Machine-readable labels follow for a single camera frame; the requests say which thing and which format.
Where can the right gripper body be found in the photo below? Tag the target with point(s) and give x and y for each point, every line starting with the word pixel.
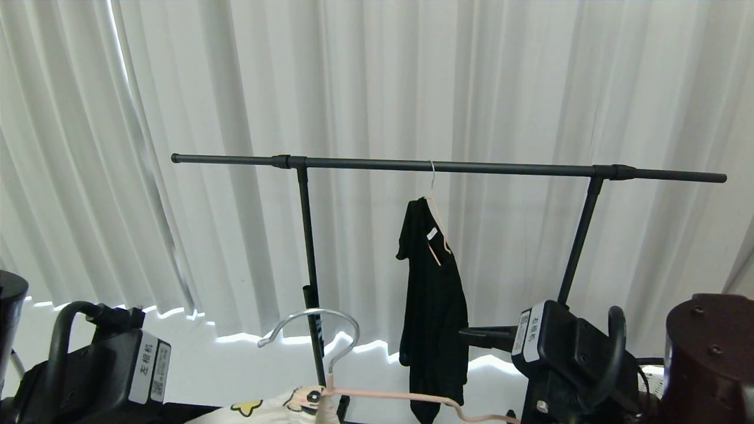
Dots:
pixel 554 403

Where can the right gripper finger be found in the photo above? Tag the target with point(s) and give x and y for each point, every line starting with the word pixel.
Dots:
pixel 489 338

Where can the cream printed garment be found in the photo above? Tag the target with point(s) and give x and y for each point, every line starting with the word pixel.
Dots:
pixel 277 409

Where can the pink clothes hanger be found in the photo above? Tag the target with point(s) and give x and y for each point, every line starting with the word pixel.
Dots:
pixel 383 393
pixel 437 232

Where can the black T-shirt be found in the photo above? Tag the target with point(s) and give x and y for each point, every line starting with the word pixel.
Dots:
pixel 433 330

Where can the black clothes rack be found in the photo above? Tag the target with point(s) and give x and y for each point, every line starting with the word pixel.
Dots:
pixel 471 168

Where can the white curtain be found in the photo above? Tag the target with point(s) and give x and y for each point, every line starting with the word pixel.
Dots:
pixel 383 76

